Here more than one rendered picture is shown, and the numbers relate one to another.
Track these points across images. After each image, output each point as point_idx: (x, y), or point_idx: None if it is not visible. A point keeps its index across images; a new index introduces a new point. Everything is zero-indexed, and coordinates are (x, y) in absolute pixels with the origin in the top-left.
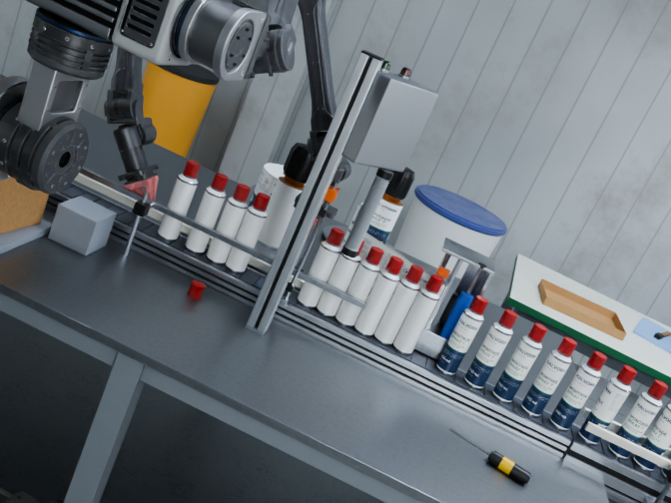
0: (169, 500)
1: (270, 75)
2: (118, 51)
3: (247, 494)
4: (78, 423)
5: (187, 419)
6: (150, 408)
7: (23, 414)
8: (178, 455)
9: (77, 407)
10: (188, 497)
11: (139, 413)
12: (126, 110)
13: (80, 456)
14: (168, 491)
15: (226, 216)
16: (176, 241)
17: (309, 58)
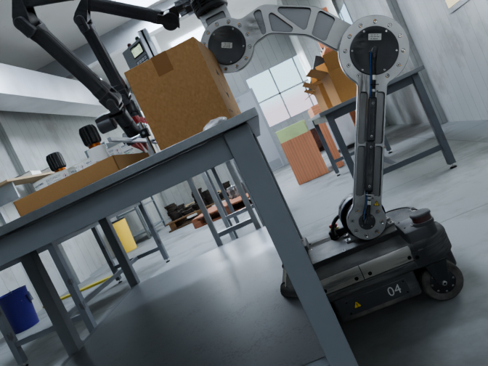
0: (235, 272)
1: (179, 25)
2: (88, 71)
3: (209, 275)
4: (206, 307)
5: (165, 309)
6: (166, 316)
7: (218, 312)
8: (200, 291)
9: (192, 316)
10: (228, 274)
11: (175, 313)
12: (120, 96)
13: (279, 190)
14: (229, 276)
15: None
16: None
17: (107, 54)
